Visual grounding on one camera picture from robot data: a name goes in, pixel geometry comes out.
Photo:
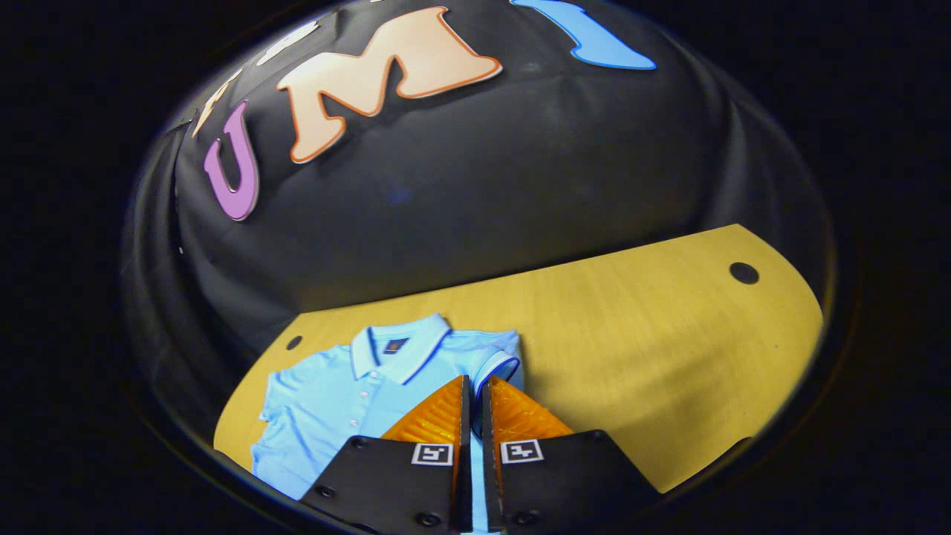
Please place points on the light blue T-shirt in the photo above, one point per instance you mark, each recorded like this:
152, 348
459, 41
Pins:
334, 401

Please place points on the black backdrop cloth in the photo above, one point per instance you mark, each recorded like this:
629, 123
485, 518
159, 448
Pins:
483, 186

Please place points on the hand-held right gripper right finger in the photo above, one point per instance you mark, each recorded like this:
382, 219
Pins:
490, 483

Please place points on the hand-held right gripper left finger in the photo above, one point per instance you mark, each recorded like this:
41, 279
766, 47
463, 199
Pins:
464, 490

